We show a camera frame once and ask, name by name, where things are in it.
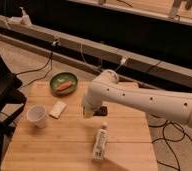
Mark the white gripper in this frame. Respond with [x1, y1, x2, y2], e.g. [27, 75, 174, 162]
[82, 90, 103, 119]

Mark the green bowl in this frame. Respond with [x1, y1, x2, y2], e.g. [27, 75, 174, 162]
[50, 72, 78, 96]

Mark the white spray bottle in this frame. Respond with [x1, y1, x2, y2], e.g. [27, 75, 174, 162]
[20, 7, 32, 27]

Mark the black cable left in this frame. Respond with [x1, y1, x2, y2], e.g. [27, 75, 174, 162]
[0, 41, 60, 89]

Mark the black eraser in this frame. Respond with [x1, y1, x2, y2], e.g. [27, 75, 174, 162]
[95, 106, 108, 116]

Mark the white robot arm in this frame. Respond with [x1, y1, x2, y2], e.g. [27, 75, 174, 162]
[82, 70, 192, 128]

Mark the white sponge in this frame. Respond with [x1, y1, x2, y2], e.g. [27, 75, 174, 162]
[49, 101, 66, 119]

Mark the white plastic cup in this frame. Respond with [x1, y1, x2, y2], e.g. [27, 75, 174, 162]
[26, 105, 47, 128]

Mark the black chair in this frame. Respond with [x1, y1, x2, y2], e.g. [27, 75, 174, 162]
[0, 55, 27, 166]

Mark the orange carrot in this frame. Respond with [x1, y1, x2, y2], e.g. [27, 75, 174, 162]
[56, 81, 73, 91]

